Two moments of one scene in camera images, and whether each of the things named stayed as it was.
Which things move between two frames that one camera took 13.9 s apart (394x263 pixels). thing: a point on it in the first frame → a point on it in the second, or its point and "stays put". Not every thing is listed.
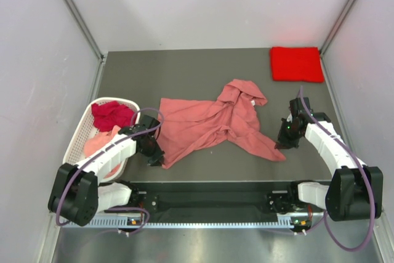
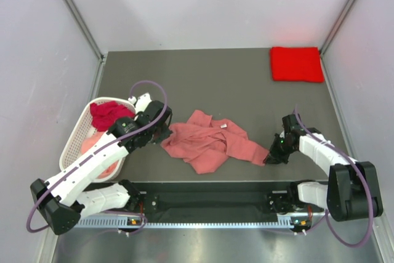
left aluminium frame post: x=76 y=13 stays put
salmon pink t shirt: x=189 y=126 → x=209 y=144
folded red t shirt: x=297 y=64 stays put
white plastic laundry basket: x=85 y=127 stays put
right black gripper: x=283 y=142 → x=274 y=156
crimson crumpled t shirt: x=108 y=114 stays put
